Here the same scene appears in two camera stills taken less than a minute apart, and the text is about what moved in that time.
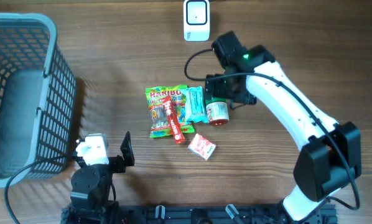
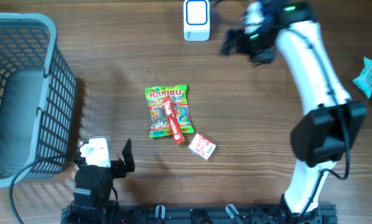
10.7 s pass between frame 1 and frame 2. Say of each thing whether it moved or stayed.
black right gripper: moved
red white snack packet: stayed
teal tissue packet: moved
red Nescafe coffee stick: stayed
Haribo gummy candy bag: stayed
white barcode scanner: stayed
